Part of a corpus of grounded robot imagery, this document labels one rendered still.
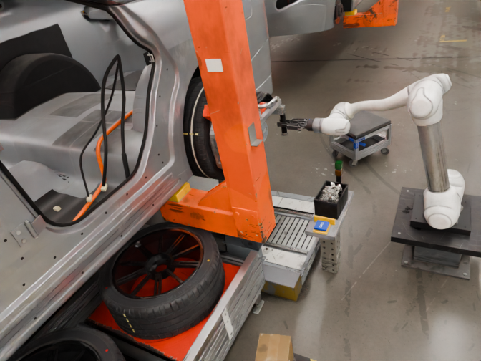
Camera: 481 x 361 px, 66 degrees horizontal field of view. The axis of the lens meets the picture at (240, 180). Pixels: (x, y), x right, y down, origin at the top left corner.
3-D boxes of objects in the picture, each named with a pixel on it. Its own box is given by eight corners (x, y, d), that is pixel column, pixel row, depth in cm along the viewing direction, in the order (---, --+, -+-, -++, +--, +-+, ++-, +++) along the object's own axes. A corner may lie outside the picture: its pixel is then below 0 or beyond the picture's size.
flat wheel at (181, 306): (139, 246, 249) (128, 220, 236) (235, 247, 233) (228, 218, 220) (91, 337, 196) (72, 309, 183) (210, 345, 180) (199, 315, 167)
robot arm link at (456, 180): (462, 199, 218) (469, 167, 206) (458, 217, 205) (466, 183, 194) (431, 193, 226) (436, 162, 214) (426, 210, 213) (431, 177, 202)
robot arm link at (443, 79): (409, 79, 194) (404, 88, 184) (447, 64, 181) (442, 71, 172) (419, 102, 196) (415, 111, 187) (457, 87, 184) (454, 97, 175)
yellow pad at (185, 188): (173, 185, 227) (171, 179, 225) (191, 188, 221) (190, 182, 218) (159, 199, 218) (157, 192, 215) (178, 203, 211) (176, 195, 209)
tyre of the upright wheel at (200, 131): (230, 157, 289) (222, 69, 263) (257, 160, 278) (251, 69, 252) (177, 191, 237) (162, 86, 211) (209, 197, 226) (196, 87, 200)
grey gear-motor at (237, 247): (222, 236, 272) (212, 198, 252) (275, 249, 252) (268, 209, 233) (210, 253, 259) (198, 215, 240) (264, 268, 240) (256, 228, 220)
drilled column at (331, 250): (326, 258, 248) (323, 210, 225) (341, 262, 243) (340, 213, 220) (321, 270, 241) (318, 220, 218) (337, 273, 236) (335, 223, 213)
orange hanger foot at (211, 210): (178, 204, 238) (163, 158, 219) (251, 218, 214) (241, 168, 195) (163, 220, 227) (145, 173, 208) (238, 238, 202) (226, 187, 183)
